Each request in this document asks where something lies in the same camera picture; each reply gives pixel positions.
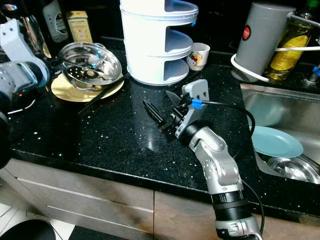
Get yellow round plate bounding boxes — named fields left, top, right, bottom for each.
left=50, top=72, right=125, bottom=103

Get white cup with cartoon print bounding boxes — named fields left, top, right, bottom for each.
left=186, top=42, right=211, bottom=71

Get black chopsticks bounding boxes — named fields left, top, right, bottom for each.
left=78, top=72, right=131, bottom=116

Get white tiered plastic rack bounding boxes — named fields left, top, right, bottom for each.
left=120, top=0, right=200, bottom=87

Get brown cabinet drawer front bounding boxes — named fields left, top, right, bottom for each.
left=0, top=160, right=156, bottom=240
left=152, top=190, right=320, bottom=240

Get light blue plate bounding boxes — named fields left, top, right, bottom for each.
left=251, top=125, right=305, bottom=159

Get grey cylindrical canister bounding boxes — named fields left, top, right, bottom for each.
left=232, top=2, right=296, bottom=81

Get stainless steel sink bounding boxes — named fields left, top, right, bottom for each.
left=240, top=82, right=320, bottom=185

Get yellow tin box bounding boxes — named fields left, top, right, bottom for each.
left=65, top=11, right=94, bottom=44

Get yellow cooking oil bottle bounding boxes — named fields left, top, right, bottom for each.
left=262, top=12, right=316, bottom=82

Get stainless steel bowl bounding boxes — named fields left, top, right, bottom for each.
left=265, top=156, right=320, bottom=185

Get dark bottle with grey label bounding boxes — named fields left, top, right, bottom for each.
left=42, top=0, right=71, bottom=44

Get metal faucet with blue tag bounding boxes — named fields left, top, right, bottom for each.
left=305, top=64, right=320, bottom=87

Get dark glass bottle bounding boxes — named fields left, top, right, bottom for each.
left=2, top=2, right=52, bottom=58

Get black robot leg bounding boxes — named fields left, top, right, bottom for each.
left=1, top=219, right=57, bottom=240

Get white hose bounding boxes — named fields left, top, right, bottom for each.
left=230, top=12, right=320, bottom=83

